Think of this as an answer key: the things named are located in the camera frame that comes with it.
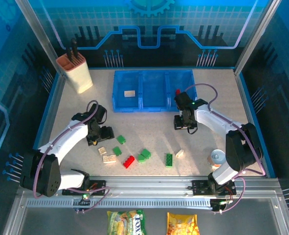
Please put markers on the red sloped lego brick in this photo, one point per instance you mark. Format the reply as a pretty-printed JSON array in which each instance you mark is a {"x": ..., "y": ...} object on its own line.
[{"x": 177, "y": 92}]

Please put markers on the small white lego brick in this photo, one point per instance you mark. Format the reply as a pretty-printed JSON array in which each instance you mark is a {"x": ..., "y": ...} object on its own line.
[
  {"x": 179, "y": 153},
  {"x": 129, "y": 93},
  {"x": 102, "y": 150}
]

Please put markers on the large white lego brick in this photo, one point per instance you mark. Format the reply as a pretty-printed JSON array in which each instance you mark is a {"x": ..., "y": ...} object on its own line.
[{"x": 109, "y": 159}]

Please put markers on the red long lego brick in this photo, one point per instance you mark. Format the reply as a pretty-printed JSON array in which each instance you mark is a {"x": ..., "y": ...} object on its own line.
[{"x": 128, "y": 161}]

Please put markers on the green long lego plate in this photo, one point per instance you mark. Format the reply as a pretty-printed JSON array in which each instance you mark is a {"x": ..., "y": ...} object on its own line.
[{"x": 169, "y": 160}]

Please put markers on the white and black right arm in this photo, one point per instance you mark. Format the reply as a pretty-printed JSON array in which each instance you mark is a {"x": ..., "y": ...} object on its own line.
[{"x": 212, "y": 120}]

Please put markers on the blue three compartment bin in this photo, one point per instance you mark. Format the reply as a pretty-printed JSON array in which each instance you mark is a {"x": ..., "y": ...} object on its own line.
[{"x": 151, "y": 90}]

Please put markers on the pink and cream knife block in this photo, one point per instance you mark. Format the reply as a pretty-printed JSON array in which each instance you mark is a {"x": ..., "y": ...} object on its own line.
[{"x": 79, "y": 76}]

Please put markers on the small circuit board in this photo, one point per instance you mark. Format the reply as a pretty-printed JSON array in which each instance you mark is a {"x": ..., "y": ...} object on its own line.
[
  {"x": 85, "y": 202},
  {"x": 218, "y": 204}
]

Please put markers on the silver tin can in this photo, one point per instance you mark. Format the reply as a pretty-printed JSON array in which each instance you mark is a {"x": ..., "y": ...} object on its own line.
[{"x": 217, "y": 156}]

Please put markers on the green snack bag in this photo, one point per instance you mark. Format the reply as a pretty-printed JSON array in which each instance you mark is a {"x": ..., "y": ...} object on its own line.
[{"x": 127, "y": 224}]

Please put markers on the yellow chips bag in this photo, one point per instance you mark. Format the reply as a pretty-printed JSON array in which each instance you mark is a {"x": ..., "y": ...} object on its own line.
[{"x": 182, "y": 224}]

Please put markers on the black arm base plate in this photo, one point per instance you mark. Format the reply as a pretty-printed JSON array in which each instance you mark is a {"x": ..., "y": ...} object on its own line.
[
  {"x": 198, "y": 187},
  {"x": 99, "y": 184}
]

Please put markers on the aluminium front rail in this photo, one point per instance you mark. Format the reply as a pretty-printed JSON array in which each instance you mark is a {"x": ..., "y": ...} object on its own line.
[{"x": 146, "y": 184}]

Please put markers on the aluminium frame post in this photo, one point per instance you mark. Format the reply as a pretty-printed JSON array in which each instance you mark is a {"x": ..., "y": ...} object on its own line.
[
  {"x": 259, "y": 29},
  {"x": 37, "y": 29}
]

